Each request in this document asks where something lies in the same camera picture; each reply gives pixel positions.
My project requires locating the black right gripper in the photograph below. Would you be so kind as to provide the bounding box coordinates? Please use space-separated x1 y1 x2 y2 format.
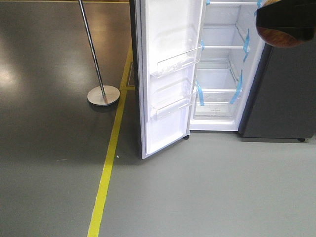
256 0 316 42

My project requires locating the red yellow apple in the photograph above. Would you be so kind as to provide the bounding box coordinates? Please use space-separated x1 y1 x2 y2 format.
256 0 307 47

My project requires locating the white fridge door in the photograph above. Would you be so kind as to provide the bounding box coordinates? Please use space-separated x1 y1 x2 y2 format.
130 0 206 159

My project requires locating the clear upper door shelf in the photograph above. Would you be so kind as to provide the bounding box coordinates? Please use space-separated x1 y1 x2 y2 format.
153 45 203 78

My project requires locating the clear door shelf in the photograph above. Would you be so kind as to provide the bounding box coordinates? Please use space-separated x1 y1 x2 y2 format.
150 86 196 120
153 45 203 78

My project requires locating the clear lower door shelf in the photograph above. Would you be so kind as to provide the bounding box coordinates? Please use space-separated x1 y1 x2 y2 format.
150 86 196 120

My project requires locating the steel stanchion post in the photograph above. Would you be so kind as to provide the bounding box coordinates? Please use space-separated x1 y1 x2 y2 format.
78 0 120 107

